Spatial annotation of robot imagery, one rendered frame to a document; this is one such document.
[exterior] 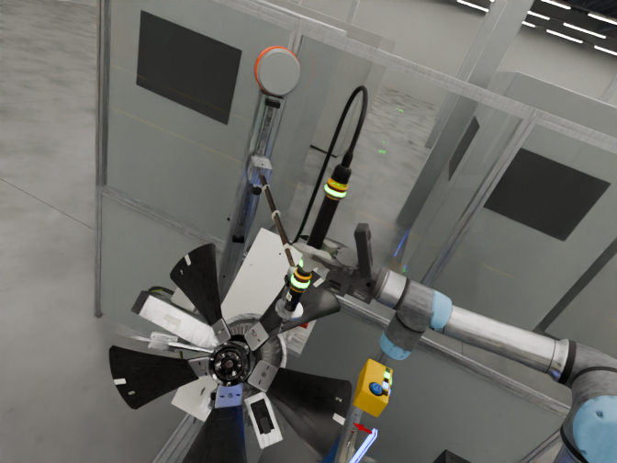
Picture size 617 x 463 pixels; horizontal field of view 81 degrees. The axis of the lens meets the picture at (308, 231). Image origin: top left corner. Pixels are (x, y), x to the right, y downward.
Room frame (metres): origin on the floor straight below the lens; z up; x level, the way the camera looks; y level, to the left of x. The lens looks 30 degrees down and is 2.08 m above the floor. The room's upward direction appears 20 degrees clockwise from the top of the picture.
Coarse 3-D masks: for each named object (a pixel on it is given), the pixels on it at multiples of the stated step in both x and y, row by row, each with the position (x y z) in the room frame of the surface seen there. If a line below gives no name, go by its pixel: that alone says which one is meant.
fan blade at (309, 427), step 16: (272, 384) 0.67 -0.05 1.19; (288, 384) 0.68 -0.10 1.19; (304, 384) 0.70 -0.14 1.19; (320, 384) 0.71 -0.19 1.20; (336, 384) 0.73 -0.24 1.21; (272, 400) 0.62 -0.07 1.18; (288, 400) 0.64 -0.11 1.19; (304, 400) 0.65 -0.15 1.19; (320, 400) 0.67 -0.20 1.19; (288, 416) 0.60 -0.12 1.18; (304, 416) 0.61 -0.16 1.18; (320, 416) 0.63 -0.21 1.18; (304, 432) 0.58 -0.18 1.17; (320, 432) 0.59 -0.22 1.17; (336, 432) 0.61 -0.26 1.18; (320, 448) 0.56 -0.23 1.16
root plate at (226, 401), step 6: (240, 384) 0.68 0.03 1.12; (222, 390) 0.63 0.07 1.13; (228, 390) 0.64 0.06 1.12; (234, 390) 0.66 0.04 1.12; (240, 390) 0.67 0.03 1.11; (216, 396) 0.61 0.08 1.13; (234, 396) 0.65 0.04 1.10; (240, 396) 0.66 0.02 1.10; (216, 402) 0.60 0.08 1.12; (222, 402) 0.62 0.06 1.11; (228, 402) 0.63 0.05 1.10; (234, 402) 0.64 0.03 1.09; (240, 402) 0.65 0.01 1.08
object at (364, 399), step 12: (372, 360) 1.00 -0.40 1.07; (360, 372) 1.00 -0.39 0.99; (372, 372) 0.95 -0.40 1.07; (384, 372) 0.97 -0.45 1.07; (360, 384) 0.91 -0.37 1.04; (360, 396) 0.85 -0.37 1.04; (372, 396) 0.85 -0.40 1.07; (384, 396) 0.86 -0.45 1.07; (360, 408) 0.85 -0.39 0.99; (372, 408) 0.84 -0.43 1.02; (384, 408) 0.84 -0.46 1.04
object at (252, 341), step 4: (256, 324) 0.80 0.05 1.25; (260, 324) 0.79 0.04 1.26; (252, 328) 0.79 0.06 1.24; (256, 328) 0.78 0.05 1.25; (260, 328) 0.78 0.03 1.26; (248, 332) 0.78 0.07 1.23; (256, 332) 0.77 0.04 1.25; (260, 332) 0.76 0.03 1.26; (264, 332) 0.76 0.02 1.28; (244, 336) 0.76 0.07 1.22; (248, 336) 0.76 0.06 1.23; (252, 336) 0.75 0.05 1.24; (256, 336) 0.75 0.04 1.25; (260, 336) 0.74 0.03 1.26; (264, 336) 0.74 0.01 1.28; (268, 336) 0.74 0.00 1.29; (248, 340) 0.75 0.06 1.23; (252, 340) 0.74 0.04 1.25; (256, 340) 0.74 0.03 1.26; (260, 340) 0.73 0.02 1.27; (264, 340) 0.73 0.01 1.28; (252, 344) 0.72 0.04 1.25; (256, 344) 0.72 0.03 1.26; (260, 344) 0.72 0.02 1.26; (252, 348) 0.71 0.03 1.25
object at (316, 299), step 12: (312, 276) 0.91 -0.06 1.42; (312, 288) 0.86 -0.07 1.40; (324, 288) 0.86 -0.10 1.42; (276, 300) 0.86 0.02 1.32; (300, 300) 0.83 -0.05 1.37; (312, 300) 0.82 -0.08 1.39; (324, 300) 0.82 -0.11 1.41; (336, 300) 0.82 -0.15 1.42; (264, 312) 0.83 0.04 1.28; (312, 312) 0.79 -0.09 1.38; (324, 312) 0.79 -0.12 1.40; (264, 324) 0.78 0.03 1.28; (276, 324) 0.76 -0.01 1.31; (288, 324) 0.76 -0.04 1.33; (300, 324) 0.76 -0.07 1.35
